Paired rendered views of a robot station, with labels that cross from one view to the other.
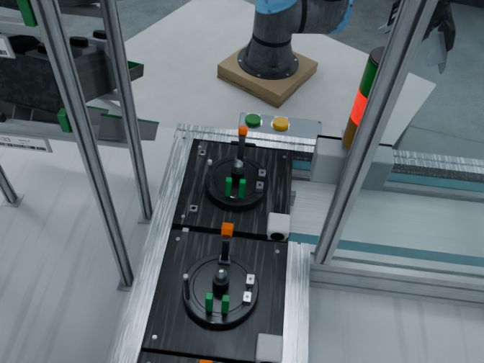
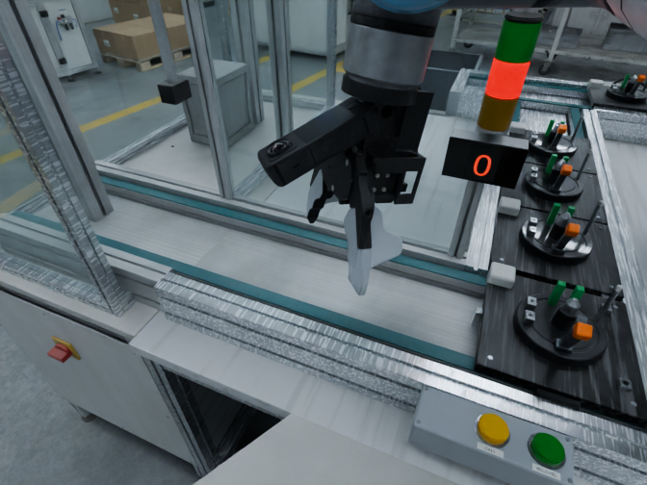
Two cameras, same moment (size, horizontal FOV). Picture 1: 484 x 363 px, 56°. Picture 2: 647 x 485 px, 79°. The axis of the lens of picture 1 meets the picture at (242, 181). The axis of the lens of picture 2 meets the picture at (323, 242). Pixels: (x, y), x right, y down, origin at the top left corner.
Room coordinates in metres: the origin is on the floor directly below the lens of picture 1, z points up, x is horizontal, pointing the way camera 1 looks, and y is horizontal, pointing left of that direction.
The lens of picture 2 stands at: (1.16, -0.22, 1.52)
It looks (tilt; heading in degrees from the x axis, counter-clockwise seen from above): 40 degrees down; 200
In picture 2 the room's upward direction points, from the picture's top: straight up
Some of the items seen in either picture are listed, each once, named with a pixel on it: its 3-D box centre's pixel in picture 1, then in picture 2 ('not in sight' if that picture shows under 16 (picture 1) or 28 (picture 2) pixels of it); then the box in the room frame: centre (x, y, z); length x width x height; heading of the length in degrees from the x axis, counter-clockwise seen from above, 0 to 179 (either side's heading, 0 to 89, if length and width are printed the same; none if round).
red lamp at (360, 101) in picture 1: (372, 105); (506, 76); (0.50, -0.17, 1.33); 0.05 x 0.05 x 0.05
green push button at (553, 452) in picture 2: (253, 121); (546, 449); (0.84, -0.01, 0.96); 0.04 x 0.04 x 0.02
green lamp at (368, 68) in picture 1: (382, 76); (517, 39); (0.50, -0.17, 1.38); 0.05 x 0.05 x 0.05
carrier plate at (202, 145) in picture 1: (236, 187); (554, 334); (0.63, 0.01, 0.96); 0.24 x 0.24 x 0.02; 87
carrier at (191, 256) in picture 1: (220, 281); (560, 227); (0.38, 0.02, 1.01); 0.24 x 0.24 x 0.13; 87
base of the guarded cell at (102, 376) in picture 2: not in sight; (219, 249); (0.14, -1.07, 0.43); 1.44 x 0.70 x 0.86; 177
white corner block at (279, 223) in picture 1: (278, 227); (501, 277); (0.53, -0.08, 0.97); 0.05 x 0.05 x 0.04; 87
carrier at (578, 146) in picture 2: not in sight; (555, 135); (-0.11, 0.04, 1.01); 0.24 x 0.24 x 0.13; 87
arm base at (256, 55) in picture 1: (270, 47); not in sight; (1.18, -0.05, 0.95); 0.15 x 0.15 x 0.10
